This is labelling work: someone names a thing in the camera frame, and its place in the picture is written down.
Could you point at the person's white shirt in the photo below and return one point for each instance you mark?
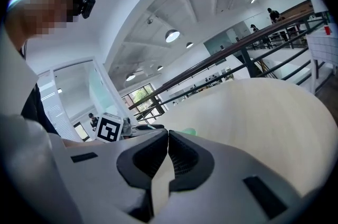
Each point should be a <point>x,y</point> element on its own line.
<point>16,91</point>

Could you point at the pale green cup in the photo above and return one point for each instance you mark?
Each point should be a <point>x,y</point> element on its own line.
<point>190,131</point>

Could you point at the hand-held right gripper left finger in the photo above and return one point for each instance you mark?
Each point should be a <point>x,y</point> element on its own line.
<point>105,164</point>

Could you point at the black head camera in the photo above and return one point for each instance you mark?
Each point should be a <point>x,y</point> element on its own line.
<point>88,5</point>

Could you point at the small round pendant lamp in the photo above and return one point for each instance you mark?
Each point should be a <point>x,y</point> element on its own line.
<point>189,45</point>
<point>159,67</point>

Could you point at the railing with wooden handrail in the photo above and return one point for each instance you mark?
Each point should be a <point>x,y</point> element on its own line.
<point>237,46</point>

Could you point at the large round pendant lamp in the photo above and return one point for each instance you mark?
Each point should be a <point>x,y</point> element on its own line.
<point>130,76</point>
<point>172,35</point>

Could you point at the person's head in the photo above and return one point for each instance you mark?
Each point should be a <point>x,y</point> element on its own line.
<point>45,9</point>

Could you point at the black framed window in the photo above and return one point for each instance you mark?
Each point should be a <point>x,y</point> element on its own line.
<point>144,104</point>

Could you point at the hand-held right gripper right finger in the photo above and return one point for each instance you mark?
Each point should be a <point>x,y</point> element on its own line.
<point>227,164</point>

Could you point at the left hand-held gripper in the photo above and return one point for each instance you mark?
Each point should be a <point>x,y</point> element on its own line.
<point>108,128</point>

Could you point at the small red cup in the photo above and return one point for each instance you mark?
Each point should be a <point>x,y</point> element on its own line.
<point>327,30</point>

